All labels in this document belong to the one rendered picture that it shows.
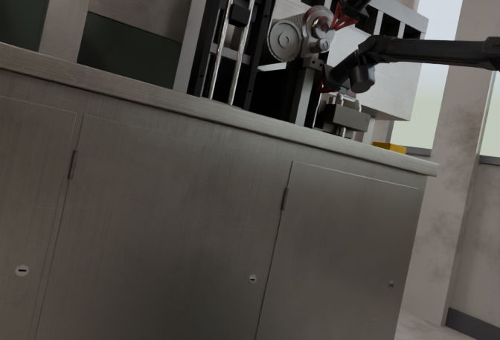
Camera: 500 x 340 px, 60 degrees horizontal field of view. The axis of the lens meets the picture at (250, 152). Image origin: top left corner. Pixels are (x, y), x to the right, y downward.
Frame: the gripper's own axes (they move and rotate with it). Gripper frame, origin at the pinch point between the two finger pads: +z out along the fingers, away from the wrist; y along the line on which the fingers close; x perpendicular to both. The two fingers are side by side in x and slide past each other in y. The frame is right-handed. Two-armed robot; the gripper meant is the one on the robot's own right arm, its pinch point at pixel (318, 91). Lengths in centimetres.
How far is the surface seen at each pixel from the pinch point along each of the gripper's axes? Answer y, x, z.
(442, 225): 175, -6, 78
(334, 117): 4.2, -9.8, -0.9
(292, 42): -14.9, 9.0, -7.1
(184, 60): -41.3, 8.1, 15.0
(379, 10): 50, 60, 1
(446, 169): 175, 29, 63
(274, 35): -21.8, 9.1, -7.1
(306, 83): -10.0, -3.7, -5.3
